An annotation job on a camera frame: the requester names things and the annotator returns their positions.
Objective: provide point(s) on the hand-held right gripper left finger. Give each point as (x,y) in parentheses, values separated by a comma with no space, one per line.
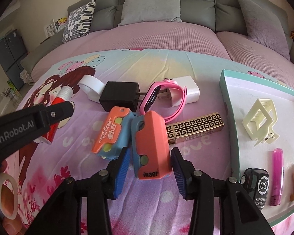
(122,173)

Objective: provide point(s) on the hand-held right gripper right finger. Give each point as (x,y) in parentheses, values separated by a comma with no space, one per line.
(178,173)

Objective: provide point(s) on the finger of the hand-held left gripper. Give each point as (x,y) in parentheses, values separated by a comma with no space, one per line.
(58,112)

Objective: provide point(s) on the red white toothpaste tube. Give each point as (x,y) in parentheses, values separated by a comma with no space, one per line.
(64,92)

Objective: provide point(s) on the orange blue box cutter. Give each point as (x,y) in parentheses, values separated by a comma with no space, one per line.
(107,132)
(152,142)

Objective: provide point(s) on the gold black patterned box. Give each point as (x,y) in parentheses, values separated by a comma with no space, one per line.
(196,127)

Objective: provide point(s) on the black charger plug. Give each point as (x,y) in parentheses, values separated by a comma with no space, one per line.
(117,94)

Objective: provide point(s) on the pink smartwatch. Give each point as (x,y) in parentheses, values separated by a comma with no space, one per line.
(178,102)

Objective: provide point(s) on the teal shallow cardboard tray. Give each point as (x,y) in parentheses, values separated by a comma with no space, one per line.
(247,146)

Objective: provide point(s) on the black car-shaped gadget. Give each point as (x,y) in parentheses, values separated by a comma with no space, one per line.
(257,188)

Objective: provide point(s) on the white charger plug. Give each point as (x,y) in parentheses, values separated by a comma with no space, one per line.
(188,89)

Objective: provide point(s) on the cream hair claw clip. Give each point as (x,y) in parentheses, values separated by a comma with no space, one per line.
(250,122)

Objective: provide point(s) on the magenta plastic tube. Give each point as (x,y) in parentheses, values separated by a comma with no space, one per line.
(276,176)

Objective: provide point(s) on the floral cloth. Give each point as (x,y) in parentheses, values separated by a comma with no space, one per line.
(27,77)

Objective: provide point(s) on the beige tape roll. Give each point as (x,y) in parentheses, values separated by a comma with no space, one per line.
(1,195)

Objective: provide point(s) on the dark grey refrigerator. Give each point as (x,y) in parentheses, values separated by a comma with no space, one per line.
(11,56)

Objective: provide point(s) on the white rack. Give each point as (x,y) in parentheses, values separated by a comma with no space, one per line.
(51,28)

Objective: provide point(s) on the black white patterned pillow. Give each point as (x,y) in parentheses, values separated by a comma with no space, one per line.
(78,22)

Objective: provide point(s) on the pink seat cover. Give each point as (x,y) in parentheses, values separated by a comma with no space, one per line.
(149,36)
(247,49)

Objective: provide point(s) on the grey sofa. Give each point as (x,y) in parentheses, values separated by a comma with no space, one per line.
(198,7)

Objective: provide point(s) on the purple grey pillow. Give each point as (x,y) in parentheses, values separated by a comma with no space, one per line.
(262,22)

